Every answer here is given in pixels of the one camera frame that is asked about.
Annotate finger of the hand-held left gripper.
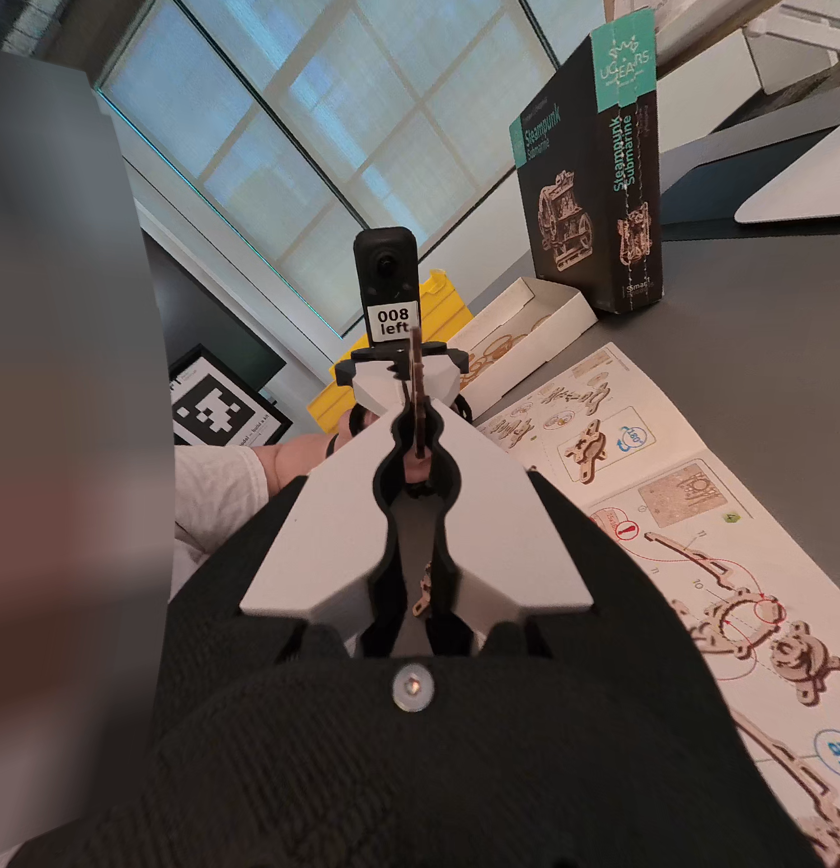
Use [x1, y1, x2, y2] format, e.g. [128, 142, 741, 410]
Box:
[352, 366, 406, 416]
[423, 359, 463, 409]

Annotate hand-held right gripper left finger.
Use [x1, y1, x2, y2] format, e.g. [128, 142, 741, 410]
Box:
[240, 401, 408, 657]

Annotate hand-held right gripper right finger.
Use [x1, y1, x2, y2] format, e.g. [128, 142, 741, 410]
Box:
[423, 399, 595, 657]

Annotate round wooden gear part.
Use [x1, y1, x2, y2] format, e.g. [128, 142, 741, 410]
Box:
[406, 325, 432, 457]

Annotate person's left forearm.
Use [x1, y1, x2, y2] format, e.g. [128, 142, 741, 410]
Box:
[174, 434, 339, 580]

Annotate black model kit box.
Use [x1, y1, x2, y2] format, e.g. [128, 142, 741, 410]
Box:
[509, 7, 665, 315]

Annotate person's left hand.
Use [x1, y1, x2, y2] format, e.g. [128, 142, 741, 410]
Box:
[333, 409, 383, 465]

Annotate laser-cut wooden sheet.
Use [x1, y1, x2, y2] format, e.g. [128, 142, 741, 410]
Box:
[460, 315, 555, 393]

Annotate yellow plastic bin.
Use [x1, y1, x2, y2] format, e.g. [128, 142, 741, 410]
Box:
[306, 270, 475, 435]

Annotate white cardboard tray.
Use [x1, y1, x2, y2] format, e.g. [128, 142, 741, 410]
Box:
[454, 277, 600, 416]

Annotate window with blinds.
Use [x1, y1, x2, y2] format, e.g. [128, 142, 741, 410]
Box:
[98, 0, 607, 340]

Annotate framed black-white marker board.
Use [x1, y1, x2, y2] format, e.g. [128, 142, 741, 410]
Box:
[169, 346, 294, 448]

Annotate dark monitor screen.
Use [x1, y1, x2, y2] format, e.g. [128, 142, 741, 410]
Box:
[142, 229, 288, 408]

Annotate printed instruction booklet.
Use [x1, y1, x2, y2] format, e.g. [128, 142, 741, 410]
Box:
[474, 342, 840, 868]

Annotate grey desk divider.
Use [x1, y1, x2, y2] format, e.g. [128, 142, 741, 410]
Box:
[660, 108, 840, 228]

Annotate white monitor stand base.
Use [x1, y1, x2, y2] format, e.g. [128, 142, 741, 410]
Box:
[735, 114, 840, 225]

